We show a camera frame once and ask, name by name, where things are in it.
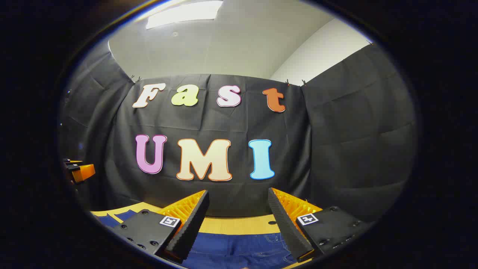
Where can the ceiling light panel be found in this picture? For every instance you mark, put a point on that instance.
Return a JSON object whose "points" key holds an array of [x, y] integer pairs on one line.
{"points": [[183, 13]]}

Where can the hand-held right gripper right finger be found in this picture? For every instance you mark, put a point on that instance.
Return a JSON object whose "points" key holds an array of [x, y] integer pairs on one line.
{"points": [[285, 228]]}

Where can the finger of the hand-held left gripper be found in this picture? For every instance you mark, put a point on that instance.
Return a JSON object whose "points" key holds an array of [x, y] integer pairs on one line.
{"points": [[85, 172]]}

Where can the black backdrop cloth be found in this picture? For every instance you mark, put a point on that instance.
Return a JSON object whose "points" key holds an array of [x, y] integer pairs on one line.
{"points": [[224, 123]]}

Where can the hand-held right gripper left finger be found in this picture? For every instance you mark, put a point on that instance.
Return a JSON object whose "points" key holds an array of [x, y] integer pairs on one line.
{"points": [[194, 228]]}

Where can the blue denim jeans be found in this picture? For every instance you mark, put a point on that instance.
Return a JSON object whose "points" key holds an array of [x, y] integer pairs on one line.
{"points": [[239, 250]]}

